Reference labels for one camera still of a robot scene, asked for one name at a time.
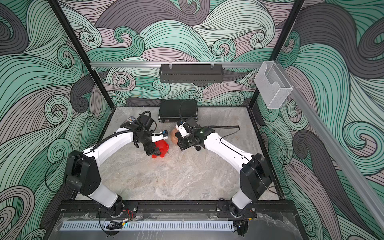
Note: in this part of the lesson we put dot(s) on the red piggy bank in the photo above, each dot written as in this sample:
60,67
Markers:
163,148

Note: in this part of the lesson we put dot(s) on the card box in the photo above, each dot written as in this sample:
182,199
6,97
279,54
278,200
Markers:
131,119

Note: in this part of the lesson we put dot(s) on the white cable duct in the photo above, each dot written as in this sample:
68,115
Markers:
148,226

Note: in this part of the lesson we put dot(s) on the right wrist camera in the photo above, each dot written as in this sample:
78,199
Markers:
182,129

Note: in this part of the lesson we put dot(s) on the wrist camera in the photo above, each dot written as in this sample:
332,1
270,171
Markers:
163,135
182,129

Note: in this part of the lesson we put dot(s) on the aluminium rail right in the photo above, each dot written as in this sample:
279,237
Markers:
367,194

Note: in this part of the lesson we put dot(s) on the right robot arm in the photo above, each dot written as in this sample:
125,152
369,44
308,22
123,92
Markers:
255,173

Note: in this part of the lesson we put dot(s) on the black case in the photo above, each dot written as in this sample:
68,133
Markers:
172,111

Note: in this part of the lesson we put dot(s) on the clear plastic holder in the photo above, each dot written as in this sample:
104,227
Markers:
273,84

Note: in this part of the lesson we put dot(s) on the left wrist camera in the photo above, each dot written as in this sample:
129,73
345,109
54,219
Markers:
163,135

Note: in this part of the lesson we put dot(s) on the pink piggy bank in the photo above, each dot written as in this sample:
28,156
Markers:
174,135

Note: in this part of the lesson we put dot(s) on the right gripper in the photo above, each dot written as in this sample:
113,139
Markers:
181,142

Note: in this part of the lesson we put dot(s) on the aluminium rail back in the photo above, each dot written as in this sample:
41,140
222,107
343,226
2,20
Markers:
138,64

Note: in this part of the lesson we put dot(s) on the aluminium rail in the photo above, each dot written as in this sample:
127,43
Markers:
138,64
367,194

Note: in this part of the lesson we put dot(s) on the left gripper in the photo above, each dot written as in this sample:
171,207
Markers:
148,149

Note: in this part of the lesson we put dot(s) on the black wall shelf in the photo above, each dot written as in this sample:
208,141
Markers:
199,74

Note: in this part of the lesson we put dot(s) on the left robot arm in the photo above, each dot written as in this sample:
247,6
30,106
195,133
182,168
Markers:
82,168

